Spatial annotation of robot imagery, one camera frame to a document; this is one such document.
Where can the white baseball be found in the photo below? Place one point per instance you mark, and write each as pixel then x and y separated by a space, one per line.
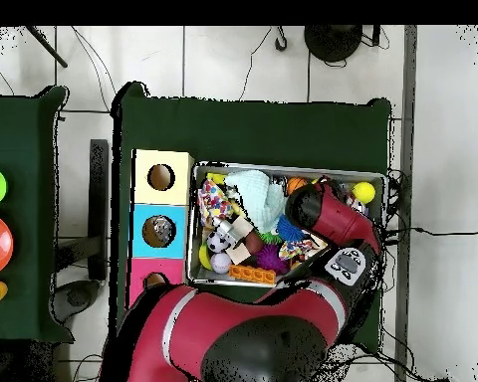
pixel 220 262

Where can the black floor bar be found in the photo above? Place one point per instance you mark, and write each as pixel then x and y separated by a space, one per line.
pixel 98 199

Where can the blue spiky toy with eyes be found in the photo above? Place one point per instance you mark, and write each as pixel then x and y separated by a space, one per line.
pixel 288 230

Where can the purple spiky ball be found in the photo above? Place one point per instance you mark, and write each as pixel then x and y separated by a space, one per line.
pixel 269 258

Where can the wooden three-hole box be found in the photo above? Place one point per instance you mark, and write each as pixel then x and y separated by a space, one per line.
pixel 171 197

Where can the orange plastic tray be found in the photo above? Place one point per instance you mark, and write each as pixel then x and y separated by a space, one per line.
pixel 251 274

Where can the dark green tablecloth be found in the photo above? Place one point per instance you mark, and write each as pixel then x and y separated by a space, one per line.
pixel 243 131

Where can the dark green cloth side table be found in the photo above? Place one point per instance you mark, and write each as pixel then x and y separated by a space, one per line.
pixel 16 139

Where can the black rod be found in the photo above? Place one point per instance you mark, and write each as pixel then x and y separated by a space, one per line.
pixel 47 47

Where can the black white soccer ball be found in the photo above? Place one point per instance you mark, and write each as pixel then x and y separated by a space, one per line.
pixel 217 242

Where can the polka dot crumpled wrapper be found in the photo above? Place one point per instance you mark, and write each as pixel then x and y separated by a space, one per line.
pixel 213 201

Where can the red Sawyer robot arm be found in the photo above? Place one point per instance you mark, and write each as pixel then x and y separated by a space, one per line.
pixel 231 330

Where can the small basketball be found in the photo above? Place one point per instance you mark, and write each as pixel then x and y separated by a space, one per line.
pixel 294 184

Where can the grey rounded floor base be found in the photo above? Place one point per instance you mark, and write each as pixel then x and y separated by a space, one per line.
pixel 77 296

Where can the black round lamp base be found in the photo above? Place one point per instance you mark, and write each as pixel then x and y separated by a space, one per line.
pixel 332 41

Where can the clear blue-print plastic packet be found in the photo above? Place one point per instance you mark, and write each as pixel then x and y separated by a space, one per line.
pixel 161 230

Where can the silver mesh bin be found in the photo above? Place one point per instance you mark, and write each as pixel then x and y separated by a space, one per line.
pixel 207 278

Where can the yellow ball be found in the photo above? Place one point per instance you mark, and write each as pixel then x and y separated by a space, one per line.
pixel 363 192

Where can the mint muslin cloth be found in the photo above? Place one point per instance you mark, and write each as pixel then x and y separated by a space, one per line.
pixel 259 199

